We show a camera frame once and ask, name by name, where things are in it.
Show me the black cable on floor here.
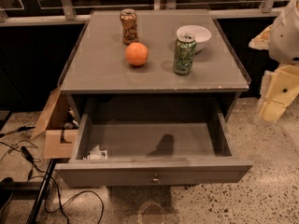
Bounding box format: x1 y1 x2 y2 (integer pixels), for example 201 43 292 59
27 159 105 224

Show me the black plug with cable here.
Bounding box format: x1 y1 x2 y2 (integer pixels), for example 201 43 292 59
0 139 40 173

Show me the orange fruit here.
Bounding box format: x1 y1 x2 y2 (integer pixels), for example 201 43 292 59
125 42 149 66

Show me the metal window railing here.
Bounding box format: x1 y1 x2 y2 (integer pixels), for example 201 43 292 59
0 0 291 26

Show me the open grey top drawer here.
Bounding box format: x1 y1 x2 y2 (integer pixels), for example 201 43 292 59
54 97 254 189

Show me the metal drawer knob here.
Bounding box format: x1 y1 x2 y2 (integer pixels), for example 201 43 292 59
151 174 161 184

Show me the grey cabinet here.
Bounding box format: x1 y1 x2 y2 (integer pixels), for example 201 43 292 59
57 8 252 123

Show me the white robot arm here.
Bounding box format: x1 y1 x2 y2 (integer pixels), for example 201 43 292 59
249 0 299 123

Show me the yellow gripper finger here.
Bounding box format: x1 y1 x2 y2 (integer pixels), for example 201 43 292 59
249 26 271 50
258 64 299 123

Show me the black metal stand leg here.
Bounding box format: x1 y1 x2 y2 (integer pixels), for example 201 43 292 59
26 159 56 224

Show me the cardboard box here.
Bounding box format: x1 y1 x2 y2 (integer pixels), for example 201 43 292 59
31 88 78 159

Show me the white paper scrap in drawer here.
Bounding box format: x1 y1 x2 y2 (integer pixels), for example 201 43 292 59
87 146 107 160

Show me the white bowl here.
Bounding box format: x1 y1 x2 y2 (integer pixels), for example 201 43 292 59
177 25 211 53

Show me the green soda can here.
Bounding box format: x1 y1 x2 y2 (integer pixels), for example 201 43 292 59
173 34 196 75

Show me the orange-brown soda can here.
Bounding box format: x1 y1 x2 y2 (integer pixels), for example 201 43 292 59
120 8 138 45

